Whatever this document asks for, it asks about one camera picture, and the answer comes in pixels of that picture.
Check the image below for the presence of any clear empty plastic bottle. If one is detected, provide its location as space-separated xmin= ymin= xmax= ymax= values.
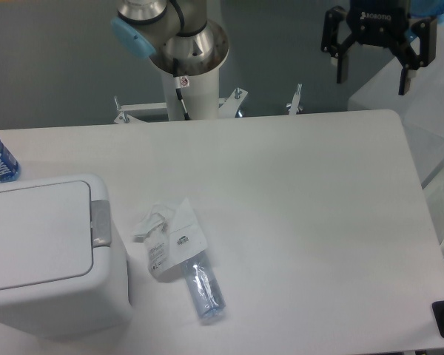
xmin=181 ymin=251 xmax=226 ymax=325

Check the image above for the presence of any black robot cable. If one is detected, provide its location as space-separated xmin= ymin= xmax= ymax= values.
xmin=172 ymin=58 xmax=192 ymax=121

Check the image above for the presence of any white crumpled paper packaging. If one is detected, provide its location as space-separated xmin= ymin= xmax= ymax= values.
xmin=133 ymin=198 xmax=208 ymax=280

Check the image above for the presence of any grey trash can push button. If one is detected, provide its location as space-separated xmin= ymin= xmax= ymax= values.
xmin=90 ymin=200 xmax=112 ymax=248

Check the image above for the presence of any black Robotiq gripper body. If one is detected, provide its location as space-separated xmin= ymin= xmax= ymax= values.
xmin=346 ymin=0 xmax=411 ymax=47

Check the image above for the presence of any blue plastic bag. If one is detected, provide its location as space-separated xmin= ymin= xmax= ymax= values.
xmin=409 ymin=0 xmax=444 ymax=26

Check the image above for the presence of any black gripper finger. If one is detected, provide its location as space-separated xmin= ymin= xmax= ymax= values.
xmin=390 ymin=16 xmax=438 ymax=96
xmin=320 ymin=7 xmax=362 ymax=84

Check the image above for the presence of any white trash can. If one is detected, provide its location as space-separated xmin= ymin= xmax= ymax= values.
xmin=0 ymin=174 xmax=132 ymax=337

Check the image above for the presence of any metal table clamp screw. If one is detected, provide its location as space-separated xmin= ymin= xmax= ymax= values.
xmin=286 ymin=84 xmax=303 ymax=115

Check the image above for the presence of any translucent plastic storage box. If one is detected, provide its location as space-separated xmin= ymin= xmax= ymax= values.
xmin=348 ymin=26 xmax=444 ymax=256

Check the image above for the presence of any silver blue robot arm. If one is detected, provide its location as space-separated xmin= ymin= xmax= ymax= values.
xmin=111 ymin=1 xmax=437 ymax=95

